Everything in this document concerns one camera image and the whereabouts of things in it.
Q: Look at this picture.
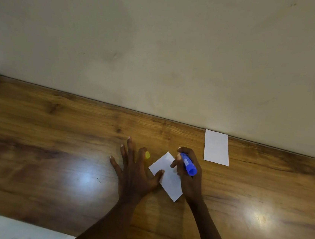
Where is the person's left hand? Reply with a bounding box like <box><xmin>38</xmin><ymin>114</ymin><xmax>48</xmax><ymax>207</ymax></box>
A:
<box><xmin>105</xmin><ymin>135</ymin><xmax>169</xmax><ymax>208</ymax></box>

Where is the person's right hand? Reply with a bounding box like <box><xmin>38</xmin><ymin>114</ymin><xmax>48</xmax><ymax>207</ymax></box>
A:
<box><xmin>166</xmin><ymin>145</ymin><xmax>210</xmax><ymax>206</ymax></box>

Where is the blue glue stick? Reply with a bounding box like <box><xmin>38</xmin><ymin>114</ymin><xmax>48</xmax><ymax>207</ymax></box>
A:
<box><xmin>178</xmin><ymin>152</ymin><xmax>200</xmax><ymax>178</ymax></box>

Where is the white paper card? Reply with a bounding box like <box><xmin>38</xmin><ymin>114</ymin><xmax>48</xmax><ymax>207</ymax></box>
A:
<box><xmin>145</xmin><ymin>149</ymin><xmax>188</xmax><ymax>204</ymax></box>
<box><xmin>202</xmin><ymin>128</ymin><xmax>233</xmax><ymax>167</ymax></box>

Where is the person's right forearm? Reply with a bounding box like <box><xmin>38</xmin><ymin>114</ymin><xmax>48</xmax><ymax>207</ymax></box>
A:
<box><xmin>184</xmin><ymin>197</ymin><xmax>242</xmax><ymax>239</ymax></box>

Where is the white panel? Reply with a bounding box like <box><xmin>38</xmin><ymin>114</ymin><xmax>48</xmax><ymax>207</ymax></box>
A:
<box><xmin>0</xmin><ymin>209</ymin><xmax>79</xmax><ymax>239</ymax></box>

